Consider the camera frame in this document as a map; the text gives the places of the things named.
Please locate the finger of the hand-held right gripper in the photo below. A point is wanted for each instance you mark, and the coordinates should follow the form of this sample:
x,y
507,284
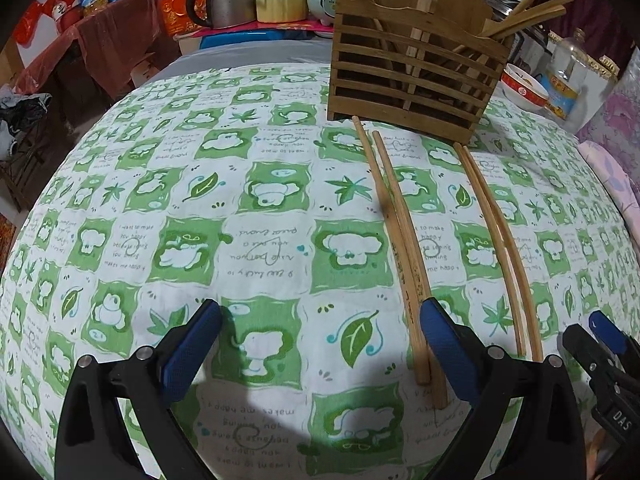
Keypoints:
x,y
590,360
607,332

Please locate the long wooden chopstick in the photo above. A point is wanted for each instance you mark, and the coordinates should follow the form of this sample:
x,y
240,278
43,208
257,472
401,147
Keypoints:
x,y
528,310
371,170
473,185
388,175

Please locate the wooden chopstick holder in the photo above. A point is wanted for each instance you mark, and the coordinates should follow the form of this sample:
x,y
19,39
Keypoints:
x,y
400,60

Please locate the red and white bowl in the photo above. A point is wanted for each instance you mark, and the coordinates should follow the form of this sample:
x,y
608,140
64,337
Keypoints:
x,y
522,95

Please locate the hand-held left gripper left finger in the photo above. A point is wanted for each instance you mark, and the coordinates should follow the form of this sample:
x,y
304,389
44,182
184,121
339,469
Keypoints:
x,y
190,350

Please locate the pile of dark clothes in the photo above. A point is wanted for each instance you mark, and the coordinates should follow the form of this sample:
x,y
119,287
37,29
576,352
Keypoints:
x,y
20,115

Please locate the pink floral pillow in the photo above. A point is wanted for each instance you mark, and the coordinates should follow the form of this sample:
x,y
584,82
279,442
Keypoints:
x,y
615,175

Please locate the purple floral wall cloth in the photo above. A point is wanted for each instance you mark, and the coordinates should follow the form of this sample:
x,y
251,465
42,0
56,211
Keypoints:
x,y
627,95

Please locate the bunch of wooden chopsticks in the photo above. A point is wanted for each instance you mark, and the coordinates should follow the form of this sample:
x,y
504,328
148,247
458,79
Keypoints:
x,y
540,11

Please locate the red diamond paper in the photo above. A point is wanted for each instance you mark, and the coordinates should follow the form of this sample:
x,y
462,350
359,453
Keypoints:
x,y
59,2

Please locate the red cloth covered table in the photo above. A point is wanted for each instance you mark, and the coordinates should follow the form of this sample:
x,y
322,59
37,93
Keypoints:
x,y
100,45

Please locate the red plastic bag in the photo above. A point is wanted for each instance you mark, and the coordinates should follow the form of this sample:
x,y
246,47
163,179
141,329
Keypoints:
x,y
30,25

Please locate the blue mat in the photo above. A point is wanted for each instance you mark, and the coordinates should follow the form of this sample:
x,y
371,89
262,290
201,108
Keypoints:
x,y
235,40

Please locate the cardboard box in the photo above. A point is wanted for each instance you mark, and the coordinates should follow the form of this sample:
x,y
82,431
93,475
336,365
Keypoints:
x,y
147,70

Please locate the pink tray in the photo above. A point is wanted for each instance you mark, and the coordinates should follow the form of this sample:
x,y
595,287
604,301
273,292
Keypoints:
x,y
260,26

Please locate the clear glass bottle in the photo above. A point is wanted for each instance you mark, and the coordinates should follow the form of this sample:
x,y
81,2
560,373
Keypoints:
x,y
567,75

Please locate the green patterned tablecloth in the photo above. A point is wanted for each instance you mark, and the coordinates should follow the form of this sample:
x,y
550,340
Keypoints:
x,y
200,210

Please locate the grey bed sheet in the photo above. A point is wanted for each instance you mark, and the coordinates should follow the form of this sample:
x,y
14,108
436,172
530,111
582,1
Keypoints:
x,y
250,55

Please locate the wooden chair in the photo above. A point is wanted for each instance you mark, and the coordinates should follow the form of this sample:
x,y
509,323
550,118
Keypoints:
x,y
25,180

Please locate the red gift bag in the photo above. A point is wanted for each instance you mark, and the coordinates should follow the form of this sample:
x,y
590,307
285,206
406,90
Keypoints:
x,y
177,15

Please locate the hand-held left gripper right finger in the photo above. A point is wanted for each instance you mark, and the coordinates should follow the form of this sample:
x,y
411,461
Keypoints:
x,y
450,350

